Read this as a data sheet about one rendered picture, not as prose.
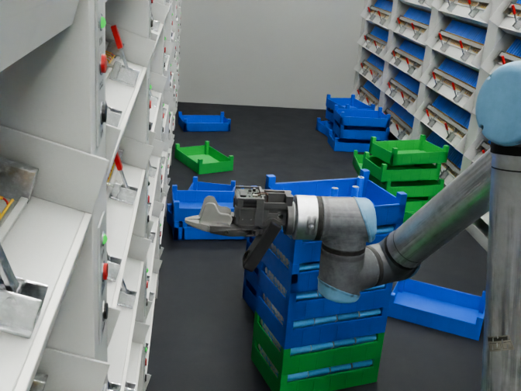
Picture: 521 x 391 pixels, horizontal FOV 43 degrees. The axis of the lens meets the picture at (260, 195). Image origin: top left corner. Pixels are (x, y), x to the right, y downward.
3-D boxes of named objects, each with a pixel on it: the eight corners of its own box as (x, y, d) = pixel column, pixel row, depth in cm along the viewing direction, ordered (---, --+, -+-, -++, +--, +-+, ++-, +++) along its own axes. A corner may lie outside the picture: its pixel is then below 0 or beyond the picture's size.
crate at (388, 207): (362, 195, 184) (366, 168, 181) (403, 223, 166) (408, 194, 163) (263, 202, 172) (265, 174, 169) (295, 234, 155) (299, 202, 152)
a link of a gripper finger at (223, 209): (185, 192, 132) (232, 194, 133) (184, 219, 134) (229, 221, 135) (185, 198, 129) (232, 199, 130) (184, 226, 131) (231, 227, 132)
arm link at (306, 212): (308, 229, 139) (315, 248, 130) (284, 228, 138) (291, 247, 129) (312, 188, 136) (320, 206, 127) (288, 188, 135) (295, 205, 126)
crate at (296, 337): (348, 296, 195) (351, 272, 192) (384, 332, 177) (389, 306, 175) (254, 309, 183) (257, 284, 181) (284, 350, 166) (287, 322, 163)
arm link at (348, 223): (377, 253, 132) (383, 205, 129) (315, 251, 130) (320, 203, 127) (364, 235, 141) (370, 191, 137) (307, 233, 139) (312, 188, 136)
